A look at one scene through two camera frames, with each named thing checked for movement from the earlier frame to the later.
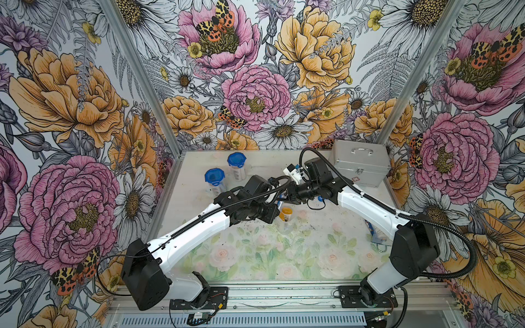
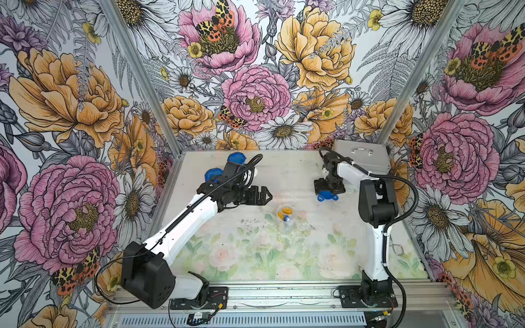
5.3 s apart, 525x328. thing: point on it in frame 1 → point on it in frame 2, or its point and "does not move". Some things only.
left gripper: x=271 y=209 → x=253 y=200
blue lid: x=236 y=158 does not move
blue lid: x=214 y=175 does not move
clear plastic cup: x=288 y=215 does not move
